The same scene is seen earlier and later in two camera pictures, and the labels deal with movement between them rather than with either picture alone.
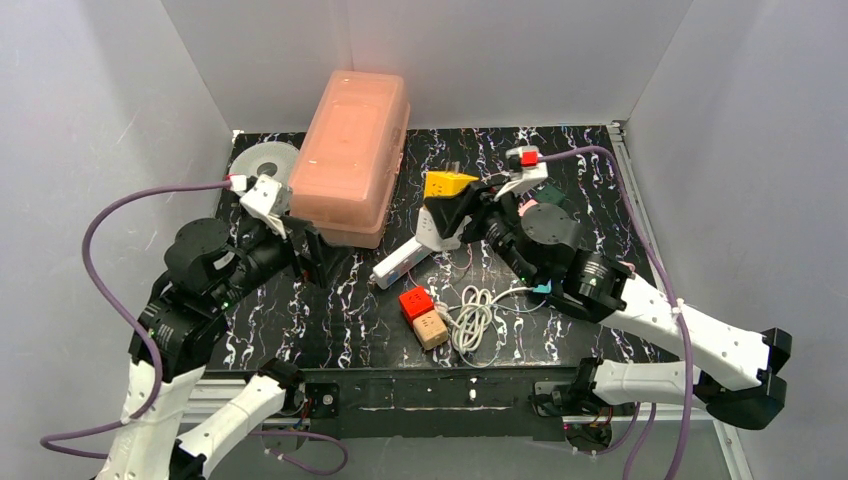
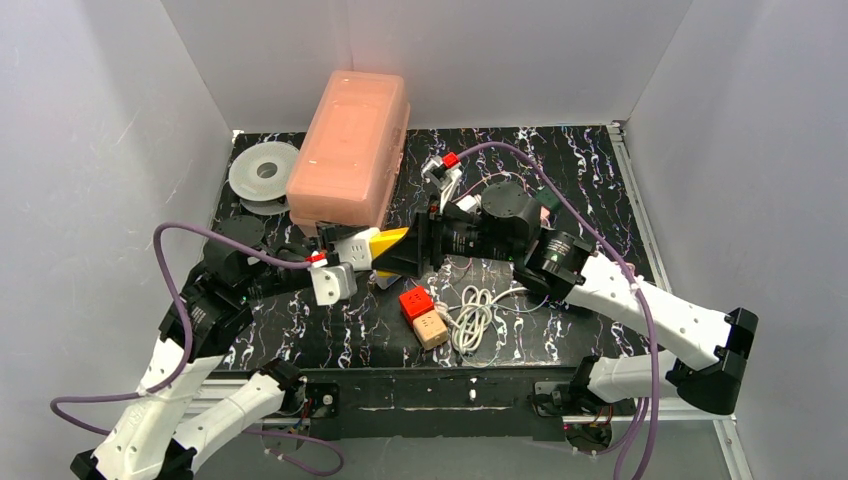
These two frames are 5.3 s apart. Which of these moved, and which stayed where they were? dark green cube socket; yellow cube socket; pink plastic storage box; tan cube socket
Moved: yellow cube socket
Stayed: pink plastic storage box; tan cube socket; dark green cube socket
